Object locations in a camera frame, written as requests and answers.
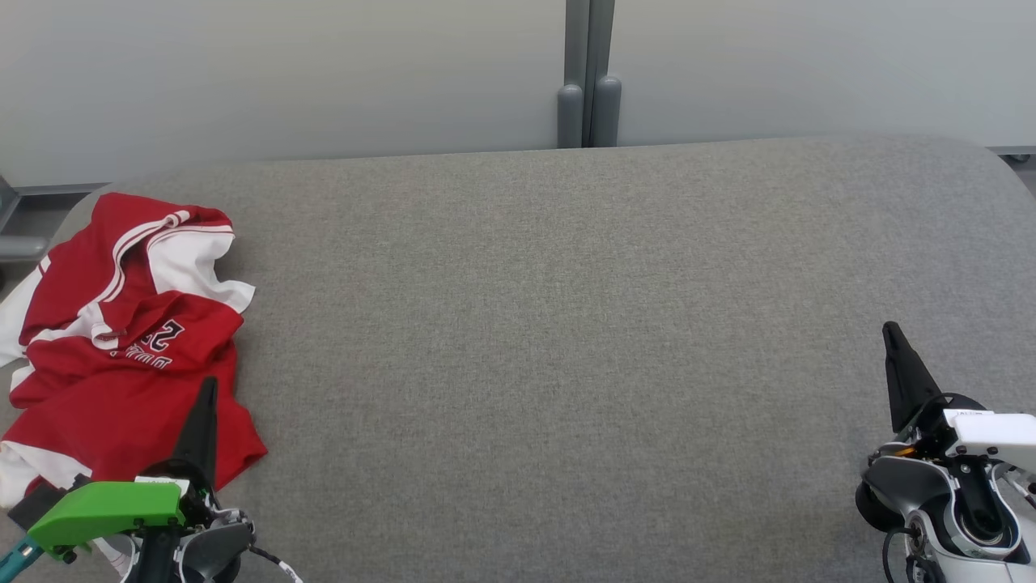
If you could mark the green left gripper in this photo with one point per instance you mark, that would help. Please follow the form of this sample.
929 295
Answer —
105 510

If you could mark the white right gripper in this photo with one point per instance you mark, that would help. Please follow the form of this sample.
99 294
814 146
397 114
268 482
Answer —
995 437

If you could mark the grey partition post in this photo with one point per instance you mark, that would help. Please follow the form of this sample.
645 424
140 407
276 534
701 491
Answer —
605 105
571 113

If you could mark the red shorts with white stripe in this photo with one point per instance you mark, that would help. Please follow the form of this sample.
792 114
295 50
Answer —
121 421

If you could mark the grey partition base rail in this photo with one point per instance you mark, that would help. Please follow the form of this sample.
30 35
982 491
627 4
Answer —
1016 151

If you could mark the grey fabric sofa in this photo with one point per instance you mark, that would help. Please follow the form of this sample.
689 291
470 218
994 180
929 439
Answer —
526 324

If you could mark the grey partition foot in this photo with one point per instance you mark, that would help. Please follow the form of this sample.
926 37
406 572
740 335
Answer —
20 247

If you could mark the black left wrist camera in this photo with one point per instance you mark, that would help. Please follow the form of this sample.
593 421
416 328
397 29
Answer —
32 510

